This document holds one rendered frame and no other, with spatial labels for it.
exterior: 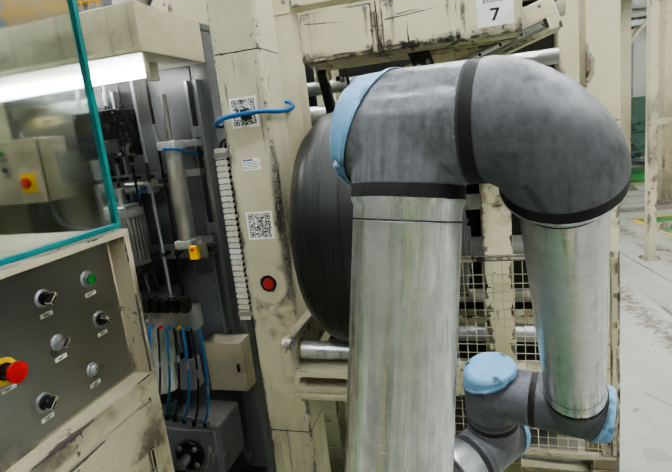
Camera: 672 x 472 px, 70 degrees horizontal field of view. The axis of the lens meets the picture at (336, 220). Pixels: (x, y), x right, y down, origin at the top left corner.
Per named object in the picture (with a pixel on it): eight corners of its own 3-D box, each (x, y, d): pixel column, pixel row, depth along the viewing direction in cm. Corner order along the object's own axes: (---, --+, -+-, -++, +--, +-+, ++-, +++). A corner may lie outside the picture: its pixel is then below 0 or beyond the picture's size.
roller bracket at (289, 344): (283, 378, 120) (278, 341, 118) (328, 315, 157) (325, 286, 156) (296, 378, 119) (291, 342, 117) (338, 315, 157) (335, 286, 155)
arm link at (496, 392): (535, 354, 83) (536, 409, 88) (468, 342, 89) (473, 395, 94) (525, 390, 76) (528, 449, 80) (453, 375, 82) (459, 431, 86)
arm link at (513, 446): (491, 390, 94) (494, 429, 98) (447, 425, 88) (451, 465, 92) (534, 416, 87) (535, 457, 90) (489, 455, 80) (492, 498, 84)
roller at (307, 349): (303, 349, 127) (298, 362, 123) (299, 336, 125) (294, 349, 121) (437, 353, 117) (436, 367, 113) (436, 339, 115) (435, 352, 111)
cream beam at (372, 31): (301, 65, 140) (295, 11, 137) (326, 72, 163) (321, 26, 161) (524, 31, 123) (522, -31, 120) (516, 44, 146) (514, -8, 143)
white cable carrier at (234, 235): (239, 319, 135) (213, 149, 126) (247, 312, 139) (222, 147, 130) (254, 320, 133) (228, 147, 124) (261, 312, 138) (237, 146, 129)
